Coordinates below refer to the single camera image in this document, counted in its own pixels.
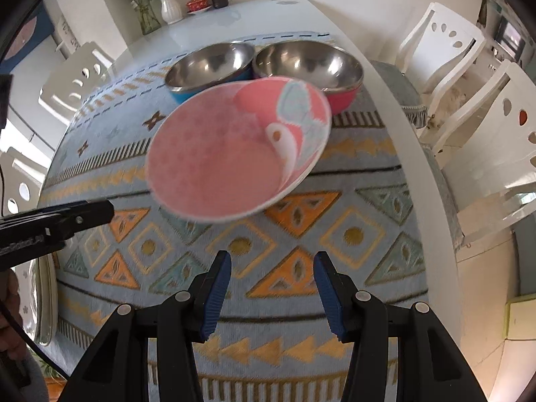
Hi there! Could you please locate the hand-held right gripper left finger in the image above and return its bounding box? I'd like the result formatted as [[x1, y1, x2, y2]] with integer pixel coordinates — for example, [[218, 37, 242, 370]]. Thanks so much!
[[59, 250, 232, 402]]

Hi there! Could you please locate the red steel bowl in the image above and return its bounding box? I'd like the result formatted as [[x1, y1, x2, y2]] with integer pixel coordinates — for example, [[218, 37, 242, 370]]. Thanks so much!
[[251, 41, 364, 114]]

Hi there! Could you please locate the round leaf-print plate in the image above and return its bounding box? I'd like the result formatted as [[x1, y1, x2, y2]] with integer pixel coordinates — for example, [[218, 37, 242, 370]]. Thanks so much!
[[36, 253, 58, 346]]

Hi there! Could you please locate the white wall shelf unit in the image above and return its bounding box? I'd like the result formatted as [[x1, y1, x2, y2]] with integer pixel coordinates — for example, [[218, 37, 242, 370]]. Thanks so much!
[[477, 0, 536, 76]]

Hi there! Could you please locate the fluffy white dog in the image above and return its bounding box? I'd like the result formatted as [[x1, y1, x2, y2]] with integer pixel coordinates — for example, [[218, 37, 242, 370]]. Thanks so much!
[[427, 86, 467, 130]]

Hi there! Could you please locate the pale yellow box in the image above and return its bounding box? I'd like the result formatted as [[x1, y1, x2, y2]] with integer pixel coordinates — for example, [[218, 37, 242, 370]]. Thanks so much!
[[505, 295, 536, 342]]

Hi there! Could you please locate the television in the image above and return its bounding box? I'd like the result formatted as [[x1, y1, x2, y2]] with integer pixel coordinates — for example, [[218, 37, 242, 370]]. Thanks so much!
[[494, 17, 526, 57]]

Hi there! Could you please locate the pink ceramic bowl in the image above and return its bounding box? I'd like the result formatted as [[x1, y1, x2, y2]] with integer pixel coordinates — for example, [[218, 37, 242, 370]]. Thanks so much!
[[145, 76, 333, 222]]

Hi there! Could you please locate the glass vase with greenery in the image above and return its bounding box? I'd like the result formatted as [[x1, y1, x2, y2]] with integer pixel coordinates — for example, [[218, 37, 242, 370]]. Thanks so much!
[[93, 0, 163, 36]]

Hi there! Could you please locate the white dining chair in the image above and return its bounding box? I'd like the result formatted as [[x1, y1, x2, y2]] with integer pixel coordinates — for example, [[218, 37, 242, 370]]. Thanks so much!
[[419, 59, 536, 248], [396, 2, 486, 105], [39, 42, 116, 124], [0, 144, 51, 218]]

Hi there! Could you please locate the person's left forearm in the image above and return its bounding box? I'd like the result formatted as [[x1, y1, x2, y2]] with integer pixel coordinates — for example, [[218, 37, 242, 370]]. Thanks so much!
[[17, 352, 49, 402]]

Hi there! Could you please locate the blue fabric valance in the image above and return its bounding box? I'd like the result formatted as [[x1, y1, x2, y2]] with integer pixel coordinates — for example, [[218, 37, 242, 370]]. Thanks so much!
[[0, 12, 55, 76]]

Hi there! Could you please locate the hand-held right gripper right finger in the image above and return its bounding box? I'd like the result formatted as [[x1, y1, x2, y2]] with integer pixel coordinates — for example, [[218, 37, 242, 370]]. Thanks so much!
[[313, 251, 488, 402]]

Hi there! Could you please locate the patterned blue table mat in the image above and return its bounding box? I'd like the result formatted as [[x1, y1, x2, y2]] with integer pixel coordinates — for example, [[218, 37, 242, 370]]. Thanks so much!
[[38, 29, 432, 402]]

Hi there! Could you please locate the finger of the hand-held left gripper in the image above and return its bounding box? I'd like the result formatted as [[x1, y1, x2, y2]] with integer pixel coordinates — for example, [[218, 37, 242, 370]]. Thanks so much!
[[45, 199, 115, 244]]

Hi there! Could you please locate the blue steel bowl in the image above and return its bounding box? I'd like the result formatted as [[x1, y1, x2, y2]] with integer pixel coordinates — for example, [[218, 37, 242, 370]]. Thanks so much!
[[164, 42, 256, 105]]

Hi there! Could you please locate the person's left hand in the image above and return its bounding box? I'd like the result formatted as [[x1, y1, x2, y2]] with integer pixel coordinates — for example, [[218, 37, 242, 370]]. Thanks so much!
[[0, 270, 26, 358]]

